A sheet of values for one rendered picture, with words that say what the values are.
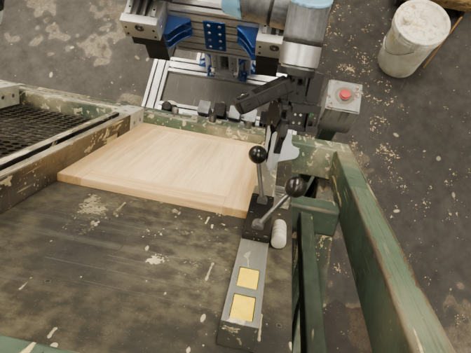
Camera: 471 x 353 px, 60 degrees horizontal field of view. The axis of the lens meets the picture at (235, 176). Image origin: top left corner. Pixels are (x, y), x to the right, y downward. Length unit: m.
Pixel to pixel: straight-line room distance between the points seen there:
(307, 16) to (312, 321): 0.52
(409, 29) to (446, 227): 1.09
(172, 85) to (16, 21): 1.25
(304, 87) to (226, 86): 1.52
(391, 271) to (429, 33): 1.93
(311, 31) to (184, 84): 1.62
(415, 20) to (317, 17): 1.80
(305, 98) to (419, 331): 0.45
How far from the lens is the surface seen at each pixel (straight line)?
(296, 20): 0.78
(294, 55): 0.77
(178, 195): 0.91
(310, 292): 0.80
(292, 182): 0.71
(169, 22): 1.68
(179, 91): 2.32
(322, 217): 1.14
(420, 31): 2.52
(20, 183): 0.89
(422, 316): 0.66
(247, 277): 0.63
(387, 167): 2.48
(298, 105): 0.79
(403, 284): 0.72
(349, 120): 1.53
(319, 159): 1.43
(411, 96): 2.73
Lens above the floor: 2.20
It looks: 72 degrees down
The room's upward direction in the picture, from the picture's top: 1 degrees counter-clockwise
